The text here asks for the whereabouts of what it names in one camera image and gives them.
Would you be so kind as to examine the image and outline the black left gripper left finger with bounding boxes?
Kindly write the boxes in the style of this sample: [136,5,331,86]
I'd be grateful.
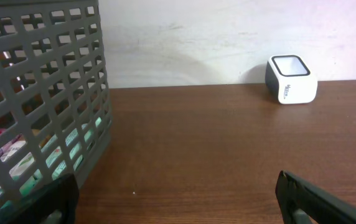
[10,174,79,224]

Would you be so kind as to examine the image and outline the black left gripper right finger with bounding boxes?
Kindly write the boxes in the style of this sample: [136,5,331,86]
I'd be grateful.
[275,170,356,224]

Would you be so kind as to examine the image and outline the white barcode scanner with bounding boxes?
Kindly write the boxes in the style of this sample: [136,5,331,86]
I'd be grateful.
[265,55,318,105]

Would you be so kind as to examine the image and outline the grey plastic mesh basket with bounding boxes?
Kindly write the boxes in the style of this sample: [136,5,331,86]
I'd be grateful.
[0,1,111,209]

